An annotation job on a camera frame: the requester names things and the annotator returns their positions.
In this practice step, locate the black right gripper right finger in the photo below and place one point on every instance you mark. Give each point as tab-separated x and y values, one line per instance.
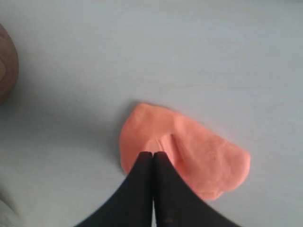
176	205

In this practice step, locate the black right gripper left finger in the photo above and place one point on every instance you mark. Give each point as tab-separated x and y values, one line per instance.
132	203

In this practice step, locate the orange putty blob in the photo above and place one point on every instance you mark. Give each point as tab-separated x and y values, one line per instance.
209	164

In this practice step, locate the brown wooden cup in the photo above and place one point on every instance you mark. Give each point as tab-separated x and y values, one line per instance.
9	65

